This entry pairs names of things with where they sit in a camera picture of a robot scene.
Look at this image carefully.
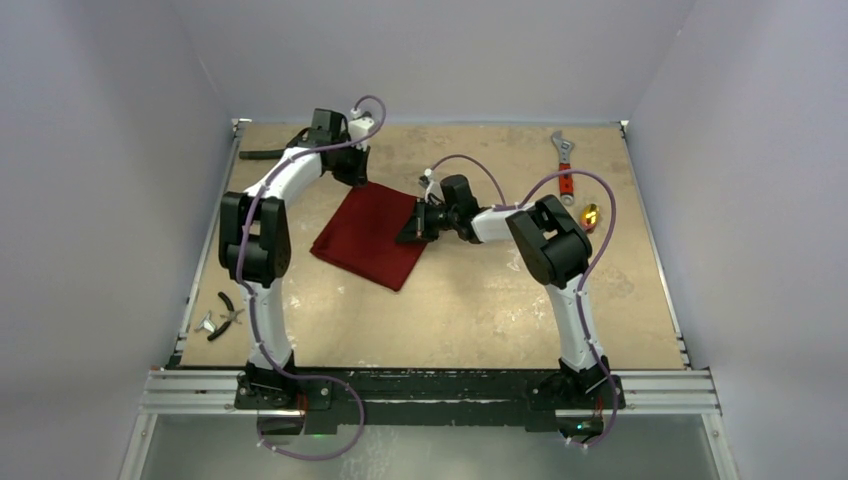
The dark red cloth napkin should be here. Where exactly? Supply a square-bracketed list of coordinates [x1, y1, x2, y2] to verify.
[310, 182, 426, 292]

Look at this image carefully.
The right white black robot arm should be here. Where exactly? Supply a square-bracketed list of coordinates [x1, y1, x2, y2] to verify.
[395, 169, 606, 407]

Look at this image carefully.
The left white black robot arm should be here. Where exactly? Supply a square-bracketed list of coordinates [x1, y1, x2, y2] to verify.
[218, 108, 382, 409]

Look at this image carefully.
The black foam tube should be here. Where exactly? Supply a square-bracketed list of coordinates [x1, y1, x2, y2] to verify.
[239, 149, 285, 161]

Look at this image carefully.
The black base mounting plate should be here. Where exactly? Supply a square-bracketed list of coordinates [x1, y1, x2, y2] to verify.
[234, 364, 626, 436]

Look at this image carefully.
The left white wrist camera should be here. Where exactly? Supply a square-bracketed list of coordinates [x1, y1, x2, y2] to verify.
[347, 108, 376, 151]

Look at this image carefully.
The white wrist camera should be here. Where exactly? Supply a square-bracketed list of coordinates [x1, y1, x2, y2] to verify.
[418, 168, 444, 205]
[347, 108, 376, 151]

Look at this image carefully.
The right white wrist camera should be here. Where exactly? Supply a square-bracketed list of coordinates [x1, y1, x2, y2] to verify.
[418, 168, 444, 205]

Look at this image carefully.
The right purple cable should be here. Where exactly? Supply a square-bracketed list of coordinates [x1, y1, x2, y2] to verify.
[427, 154, 622, 452]

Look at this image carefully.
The purple cable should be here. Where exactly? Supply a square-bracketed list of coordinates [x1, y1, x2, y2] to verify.
[235, 94, 388, 463]
[427, 154, 622, 452]

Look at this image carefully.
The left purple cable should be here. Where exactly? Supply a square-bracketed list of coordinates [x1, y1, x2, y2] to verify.
[235, 94, 388, 463]

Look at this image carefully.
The adjustable wrench red handle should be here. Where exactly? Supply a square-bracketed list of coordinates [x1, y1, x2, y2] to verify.
[551, 130, 575, 206]

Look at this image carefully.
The aluminium rail frame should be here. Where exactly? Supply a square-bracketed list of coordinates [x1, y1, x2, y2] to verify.
[122, 124, 738, 479]

